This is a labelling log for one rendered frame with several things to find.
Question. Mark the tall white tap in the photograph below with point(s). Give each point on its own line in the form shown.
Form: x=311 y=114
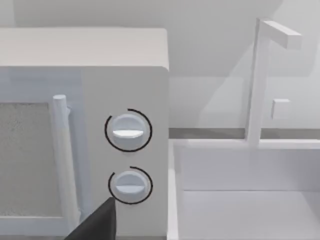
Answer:
x=260 y=82

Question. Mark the microwave door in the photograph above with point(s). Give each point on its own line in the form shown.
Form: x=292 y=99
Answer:
x=30 y=140

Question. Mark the white microwave knob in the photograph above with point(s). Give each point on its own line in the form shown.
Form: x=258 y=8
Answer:
x=130 y=185
x=128 y=130

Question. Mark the pale microwave oven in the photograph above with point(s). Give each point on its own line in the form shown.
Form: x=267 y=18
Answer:
x=125 y=75

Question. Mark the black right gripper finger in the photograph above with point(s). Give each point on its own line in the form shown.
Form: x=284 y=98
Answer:
x=100 y=222

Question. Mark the white sink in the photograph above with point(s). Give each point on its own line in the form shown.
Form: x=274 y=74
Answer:
x=240 y=190

